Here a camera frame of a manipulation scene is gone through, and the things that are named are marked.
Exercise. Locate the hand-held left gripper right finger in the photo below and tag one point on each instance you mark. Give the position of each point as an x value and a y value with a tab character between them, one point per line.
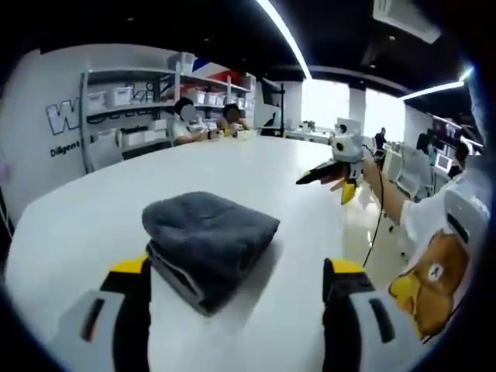
345	333

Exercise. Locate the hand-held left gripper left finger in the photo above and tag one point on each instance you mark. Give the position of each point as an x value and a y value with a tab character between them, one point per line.
128	329

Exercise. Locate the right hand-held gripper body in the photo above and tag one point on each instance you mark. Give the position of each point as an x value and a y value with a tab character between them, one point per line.
350	151

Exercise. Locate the grey towel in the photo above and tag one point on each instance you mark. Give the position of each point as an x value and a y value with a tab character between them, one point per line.
209	236

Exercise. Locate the white table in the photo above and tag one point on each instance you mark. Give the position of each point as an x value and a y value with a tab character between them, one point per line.
232	174

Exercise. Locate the black monitor on stand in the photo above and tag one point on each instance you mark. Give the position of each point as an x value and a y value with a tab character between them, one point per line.
271	97

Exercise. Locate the ceiling light strip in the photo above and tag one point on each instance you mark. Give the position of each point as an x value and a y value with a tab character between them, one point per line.
286	35
438	87

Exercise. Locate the white chest device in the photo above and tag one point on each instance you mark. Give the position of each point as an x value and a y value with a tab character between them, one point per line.
465	209

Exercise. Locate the ceiling air conditioner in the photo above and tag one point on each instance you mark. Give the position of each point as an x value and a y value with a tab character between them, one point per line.
407	19

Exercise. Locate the grey metal storage shelf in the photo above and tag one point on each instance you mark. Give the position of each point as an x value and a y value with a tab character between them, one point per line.
128	108

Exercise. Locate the shelf with white boxes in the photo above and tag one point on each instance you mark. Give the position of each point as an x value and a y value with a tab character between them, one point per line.
120	95

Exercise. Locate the white lettered partition panel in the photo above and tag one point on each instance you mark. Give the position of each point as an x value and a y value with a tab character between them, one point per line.
38	85

